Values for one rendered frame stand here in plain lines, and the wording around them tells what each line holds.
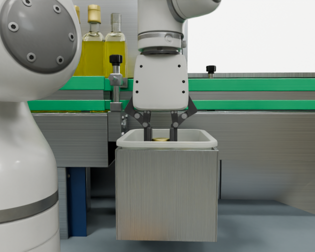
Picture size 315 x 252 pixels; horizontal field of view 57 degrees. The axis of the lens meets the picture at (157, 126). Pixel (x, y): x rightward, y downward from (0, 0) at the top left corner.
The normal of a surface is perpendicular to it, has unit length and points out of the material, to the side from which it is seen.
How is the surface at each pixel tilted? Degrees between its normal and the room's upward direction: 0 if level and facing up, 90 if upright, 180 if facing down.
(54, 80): 127
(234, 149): 90
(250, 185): 90
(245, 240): 0
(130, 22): 90
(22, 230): 90
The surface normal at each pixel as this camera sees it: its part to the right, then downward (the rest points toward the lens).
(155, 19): -0.19, 0.10
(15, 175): 0.64, -0.09
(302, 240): 0.00, -1.00
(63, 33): 0.85, 0.03
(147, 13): -0.58, 0.07
